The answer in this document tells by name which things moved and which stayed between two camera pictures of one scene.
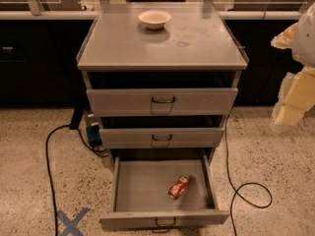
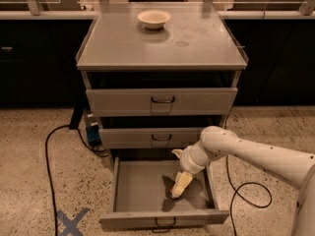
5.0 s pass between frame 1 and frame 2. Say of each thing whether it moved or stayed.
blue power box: stayed
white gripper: moved
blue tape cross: stayed
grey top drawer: stayed
